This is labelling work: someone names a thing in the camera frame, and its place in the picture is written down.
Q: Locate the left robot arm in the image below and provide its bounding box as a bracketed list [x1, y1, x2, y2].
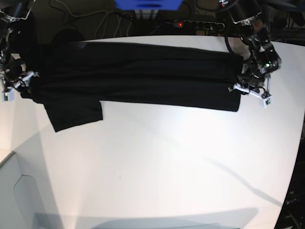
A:
[219, 0, 282, 105]

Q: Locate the black T-shirt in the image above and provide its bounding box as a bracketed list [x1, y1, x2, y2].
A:
[20, 42, 243, 132]

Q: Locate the blue plastic bin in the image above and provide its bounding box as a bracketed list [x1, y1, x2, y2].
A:
[115, 0, 183, 10]

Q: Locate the black power strip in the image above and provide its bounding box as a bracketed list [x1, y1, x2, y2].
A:
[169, 20, 225, 31]

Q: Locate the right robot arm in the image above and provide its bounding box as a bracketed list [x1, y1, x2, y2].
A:
[0, 0, 39, 101]

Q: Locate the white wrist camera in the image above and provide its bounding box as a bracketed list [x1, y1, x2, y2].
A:
[260, 95, 273, 108]
[1, 90, 15, 102]

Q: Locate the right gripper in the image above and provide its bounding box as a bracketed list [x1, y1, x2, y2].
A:
[0, 61, 40, 94]

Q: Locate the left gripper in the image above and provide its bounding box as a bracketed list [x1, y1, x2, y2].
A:
[228, 71, 272, 99]

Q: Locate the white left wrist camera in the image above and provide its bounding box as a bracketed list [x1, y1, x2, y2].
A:
[260, 95, 273, 108]

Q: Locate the grey cable bundle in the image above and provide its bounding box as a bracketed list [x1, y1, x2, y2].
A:
[47, 0, 136, 39]

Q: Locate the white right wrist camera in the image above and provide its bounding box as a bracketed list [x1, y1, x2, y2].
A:
[1, 90, 15, 102]

